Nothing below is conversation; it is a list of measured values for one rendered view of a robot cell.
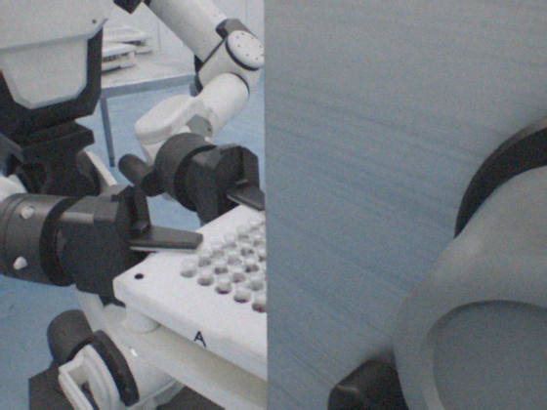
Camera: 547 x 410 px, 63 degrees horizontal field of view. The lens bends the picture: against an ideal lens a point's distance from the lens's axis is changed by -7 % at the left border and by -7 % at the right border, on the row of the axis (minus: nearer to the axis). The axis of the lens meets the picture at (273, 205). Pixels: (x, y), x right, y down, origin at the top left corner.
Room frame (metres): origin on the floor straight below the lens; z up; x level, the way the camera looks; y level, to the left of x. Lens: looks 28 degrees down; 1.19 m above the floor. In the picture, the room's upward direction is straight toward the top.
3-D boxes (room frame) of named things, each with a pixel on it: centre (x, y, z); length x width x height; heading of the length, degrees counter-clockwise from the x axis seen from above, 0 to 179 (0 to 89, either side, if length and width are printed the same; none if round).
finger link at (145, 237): (0.35, 0.09, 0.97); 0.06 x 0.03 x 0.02; 76
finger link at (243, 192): (0.44, 0.02, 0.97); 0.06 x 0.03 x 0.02; 35
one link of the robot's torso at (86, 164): (0.78, 0.41, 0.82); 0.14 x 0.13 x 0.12; 134
